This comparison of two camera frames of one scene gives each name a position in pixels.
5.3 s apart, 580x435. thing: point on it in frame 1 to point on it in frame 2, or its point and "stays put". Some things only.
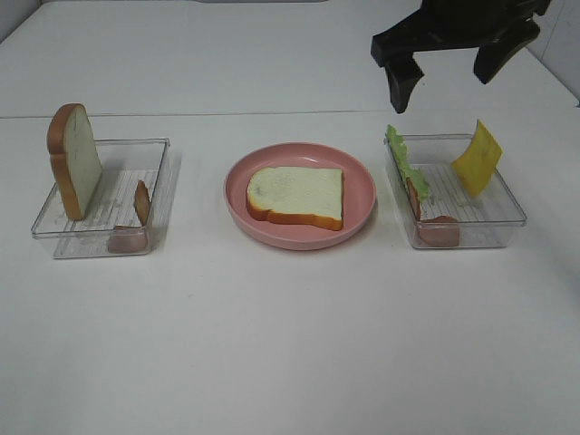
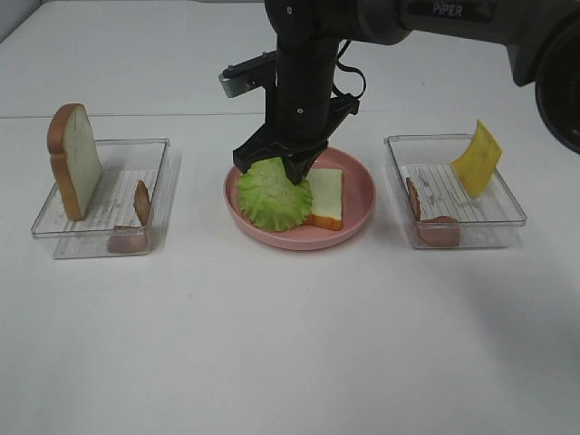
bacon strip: x=132 y=239 stays put
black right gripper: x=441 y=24 to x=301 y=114
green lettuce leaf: x=400 y=148 to x=269 y=198
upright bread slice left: x=74 y=158 stays put
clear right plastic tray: x=488 y=219 stays put
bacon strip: x=434 y=231 stays put
